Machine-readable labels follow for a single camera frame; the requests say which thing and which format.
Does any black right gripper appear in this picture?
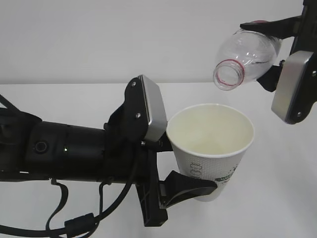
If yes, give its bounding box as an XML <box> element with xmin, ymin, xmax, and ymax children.
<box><xmin>240</xmin><ymin>0</ymin><xmax>317</xmax><ymax>92</ymax></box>

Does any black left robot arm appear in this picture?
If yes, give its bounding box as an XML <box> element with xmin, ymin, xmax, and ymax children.
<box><xmin>0</xmin><ymin>93</ymin><xmax>216</xmax><ymax>226</ymax></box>

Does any white paper cup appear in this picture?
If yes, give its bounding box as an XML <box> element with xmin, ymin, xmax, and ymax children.
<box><xmin>166</xmin><ymin>103</ymin><xmax>255</xmax><ymax>202</ymax></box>

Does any black left camera cable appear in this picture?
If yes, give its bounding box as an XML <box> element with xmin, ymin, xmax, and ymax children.
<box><xmin>0</xmin><ymin>153</ymin><xmax>139</xmax><ymax>238</ymax></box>

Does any clear plastic water bottle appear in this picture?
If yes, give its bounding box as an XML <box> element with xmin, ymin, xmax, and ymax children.
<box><xmin>212</xmin><ymin>28</ymin><xmax>282</xmax><ymax>91</ymax></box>

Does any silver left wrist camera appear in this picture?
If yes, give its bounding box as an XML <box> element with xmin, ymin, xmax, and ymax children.
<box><xmin>106</xmin><ymin>74</ymin><xmax>167</xmax><ymax>142</ymax></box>

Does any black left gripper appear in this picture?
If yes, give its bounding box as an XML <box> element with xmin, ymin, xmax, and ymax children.
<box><xmin>103</xmin><ymin>121</ymin><xmax>218</xmax><ymax>221</ymax></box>

